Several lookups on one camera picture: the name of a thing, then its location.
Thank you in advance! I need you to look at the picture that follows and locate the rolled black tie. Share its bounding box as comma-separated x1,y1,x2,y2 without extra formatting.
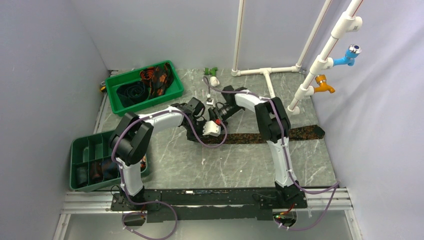
76,166,88,188

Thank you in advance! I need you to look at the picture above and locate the blue faucet tap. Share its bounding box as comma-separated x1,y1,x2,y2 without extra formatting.
332,44,362,67

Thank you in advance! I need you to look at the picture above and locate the white pvc pipe frame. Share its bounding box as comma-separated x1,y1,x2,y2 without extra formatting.
231,0,363,115

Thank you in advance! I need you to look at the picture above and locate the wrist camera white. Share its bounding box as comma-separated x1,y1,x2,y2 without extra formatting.
205,93,215,106
202,120,221,137

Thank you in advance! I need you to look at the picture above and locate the rolled navy plaid tie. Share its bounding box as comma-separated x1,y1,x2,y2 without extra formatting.
101,158,119,181

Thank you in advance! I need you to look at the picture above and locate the brown patterned necktie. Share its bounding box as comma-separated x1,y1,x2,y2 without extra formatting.
199,124,326,145

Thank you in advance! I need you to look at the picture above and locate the orange black tie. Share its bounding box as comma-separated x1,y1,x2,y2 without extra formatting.
139,62,175,99

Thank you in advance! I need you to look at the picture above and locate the rolled dark red tie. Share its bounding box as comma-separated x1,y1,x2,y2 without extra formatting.
89,161,103,184

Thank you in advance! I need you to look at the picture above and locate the green pipe fitting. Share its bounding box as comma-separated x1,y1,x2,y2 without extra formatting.
204,67,218,77

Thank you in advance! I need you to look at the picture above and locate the green compartment organizer tray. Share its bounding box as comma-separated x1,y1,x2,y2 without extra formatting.
68,130,152,192

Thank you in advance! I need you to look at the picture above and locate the white pipe fitting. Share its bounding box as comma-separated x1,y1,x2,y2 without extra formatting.
209,76,220,87

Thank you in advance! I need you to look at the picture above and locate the orange faucet tap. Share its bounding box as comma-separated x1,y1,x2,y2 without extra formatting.
314,74,336,94

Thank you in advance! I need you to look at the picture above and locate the yellow clamp at table edge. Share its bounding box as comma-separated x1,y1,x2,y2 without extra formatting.
99,81,107,93

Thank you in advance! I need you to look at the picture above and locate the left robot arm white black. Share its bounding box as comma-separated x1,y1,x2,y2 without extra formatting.
108,97,223,210

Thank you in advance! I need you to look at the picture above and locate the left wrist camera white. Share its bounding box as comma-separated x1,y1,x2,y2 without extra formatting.
202,120,221,137

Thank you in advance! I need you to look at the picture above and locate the dark teal tie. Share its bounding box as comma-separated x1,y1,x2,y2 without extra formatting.
116,81,151,108

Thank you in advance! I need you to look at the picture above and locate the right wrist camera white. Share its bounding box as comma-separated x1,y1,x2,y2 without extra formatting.
205,93,215,106

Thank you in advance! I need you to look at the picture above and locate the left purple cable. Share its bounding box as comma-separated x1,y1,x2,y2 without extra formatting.
110,109,229,240

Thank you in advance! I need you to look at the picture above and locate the green open tray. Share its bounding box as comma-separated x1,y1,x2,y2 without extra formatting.
105,60,184,117

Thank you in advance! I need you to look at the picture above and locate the aluminium rail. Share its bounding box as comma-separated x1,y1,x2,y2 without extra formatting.
60,188,354,214

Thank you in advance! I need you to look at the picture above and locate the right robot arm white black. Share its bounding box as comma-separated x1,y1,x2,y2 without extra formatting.
202,85,305,208

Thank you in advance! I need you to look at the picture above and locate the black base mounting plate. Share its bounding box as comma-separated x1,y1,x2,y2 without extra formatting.
110,187,308,223

